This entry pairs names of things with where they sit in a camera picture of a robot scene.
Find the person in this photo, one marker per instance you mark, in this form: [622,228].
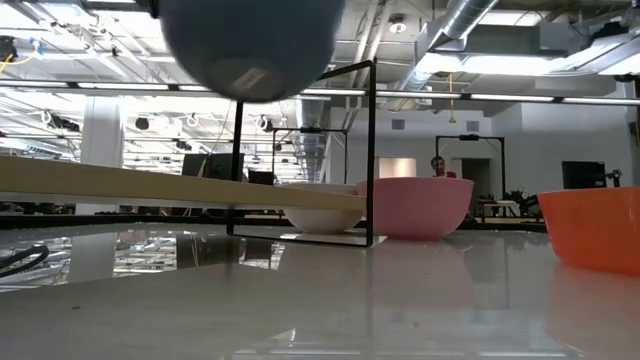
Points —
[439,167]

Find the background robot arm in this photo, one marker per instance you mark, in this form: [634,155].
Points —
[522,202]

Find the silver ventilation duct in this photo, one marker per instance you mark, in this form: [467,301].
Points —
[465,20]

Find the camera on stand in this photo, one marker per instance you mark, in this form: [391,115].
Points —
[615,176]

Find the corrugated silver duct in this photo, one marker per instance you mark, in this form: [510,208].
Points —
[312,145]

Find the orange plastic bowl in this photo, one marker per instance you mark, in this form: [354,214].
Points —
[595,230]

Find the pink plastic bowl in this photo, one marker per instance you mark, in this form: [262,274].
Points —
[417,210]

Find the blue plastic bowl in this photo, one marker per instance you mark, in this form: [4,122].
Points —
[240,40]

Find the black monitor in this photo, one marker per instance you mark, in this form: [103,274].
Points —
[584,175]
[210,166]

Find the long light bar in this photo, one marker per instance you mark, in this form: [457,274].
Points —
[510,97]

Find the white bowl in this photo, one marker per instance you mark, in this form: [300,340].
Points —
[322,220]

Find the white pillar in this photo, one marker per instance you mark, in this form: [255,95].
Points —
[102,135]

